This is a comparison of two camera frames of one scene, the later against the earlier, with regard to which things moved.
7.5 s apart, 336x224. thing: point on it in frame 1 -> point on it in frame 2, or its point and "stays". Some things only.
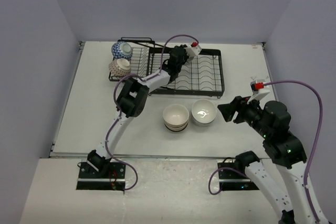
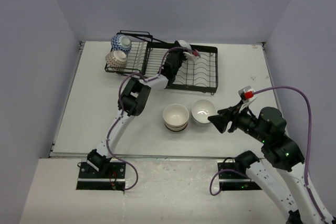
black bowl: x=175 y=131 stays
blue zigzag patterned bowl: x=122 y=50 -> x=121 y=42
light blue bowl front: x=203 y=125 stays
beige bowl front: x=179 y=128 stays
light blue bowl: x=203 y=112 stays
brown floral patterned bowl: x=119 y=67 -> x=116 y=60
